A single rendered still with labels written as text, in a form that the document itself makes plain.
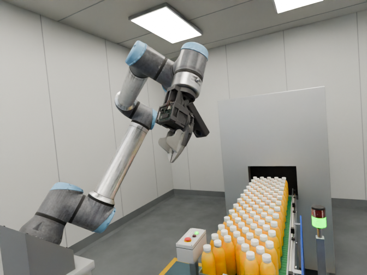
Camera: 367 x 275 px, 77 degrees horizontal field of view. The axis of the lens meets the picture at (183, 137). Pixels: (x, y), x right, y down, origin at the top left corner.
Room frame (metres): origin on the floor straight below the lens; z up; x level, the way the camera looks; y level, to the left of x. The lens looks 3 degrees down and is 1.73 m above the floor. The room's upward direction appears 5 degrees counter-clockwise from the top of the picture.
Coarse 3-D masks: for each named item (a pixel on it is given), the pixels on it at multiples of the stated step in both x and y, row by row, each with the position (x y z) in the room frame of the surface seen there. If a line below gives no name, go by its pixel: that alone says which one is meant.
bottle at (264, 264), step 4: (260, 264) 1.05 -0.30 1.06; (264, 264) 1.02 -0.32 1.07; (268, 264) 1.02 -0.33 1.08; (272, 264) 1.02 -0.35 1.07; (260, 268) 1.03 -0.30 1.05; (264, 268) 1.01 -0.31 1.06; (268, 268) 1.01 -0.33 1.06; (272, 268) 1.01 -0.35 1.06; (260, 272) 1.03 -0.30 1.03; (264, 272) 1.01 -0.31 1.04; (268, 272) 1.00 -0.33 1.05; (272, 272) 1.00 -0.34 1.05
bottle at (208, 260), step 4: (204, 252) 1.16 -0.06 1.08; (208, 252) 1.15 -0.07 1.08; (204, 256) 1.14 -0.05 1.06; (208, 256) 1.14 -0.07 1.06; (212, 256) 1.15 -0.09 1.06; (204, 260) 1.14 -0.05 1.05; (208, 260) 1.13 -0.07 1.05; (212, 260) 1.14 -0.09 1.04; (204, 264) 1.14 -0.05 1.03; (208, 264) 1.13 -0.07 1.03; (212, 264) 1.14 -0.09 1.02; (204, 268) 1.14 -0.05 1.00; (208, 268) 1.13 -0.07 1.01; (212, 268) 1.14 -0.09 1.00; (204, 272) 1.14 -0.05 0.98; (208, 272) 1.13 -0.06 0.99; (212, 272) 1.13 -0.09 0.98
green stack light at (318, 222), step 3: (312, 219) 1.17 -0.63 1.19; (315, 219) 1.15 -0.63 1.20; (318, 219) 1.14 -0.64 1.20; (321, 219) 1.14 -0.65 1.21; (324, 219) 1.14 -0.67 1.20; (312, 222) 1.17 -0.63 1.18; (315, 222) 1.15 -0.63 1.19; (318, 222) 1.14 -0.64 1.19; (321, 222) 1.14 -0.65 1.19; (324, 222) 1.14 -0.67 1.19; (315, 225) 1.15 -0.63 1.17; (318, 225) 1.14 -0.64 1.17; (321, 225) 1.14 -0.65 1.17; (324, 225) 1.14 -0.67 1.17
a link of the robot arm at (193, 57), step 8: (184, 48) 0.72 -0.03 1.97; (192, 48) 0.71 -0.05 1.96; (200, 48) 0.72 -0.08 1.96; (184, 56) 0.71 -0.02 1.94; (192, 56) 0.70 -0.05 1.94; (200, 56) 0.71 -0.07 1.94; (176, 64) 0.74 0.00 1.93; (184, 64) 0.69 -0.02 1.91; (192, 64) 0.69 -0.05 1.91; (200, 64) 0.70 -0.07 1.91; (176, 72) 0.70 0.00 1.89; (192, 72) 0.68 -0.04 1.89; (200, 72) 0.70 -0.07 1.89
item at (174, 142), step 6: (180, 132) 0.64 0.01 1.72; (168, 138) 0.61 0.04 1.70; (174, 138) 0.62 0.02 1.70; (180, 138) 0.64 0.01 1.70; (168, 144) 0.61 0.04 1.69; (174, 144) 0.62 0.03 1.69; (180, 144) 0.63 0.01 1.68; (174, 150) 0.62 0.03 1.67; (180, 150) 0.63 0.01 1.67; (174, 156) 0.63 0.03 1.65
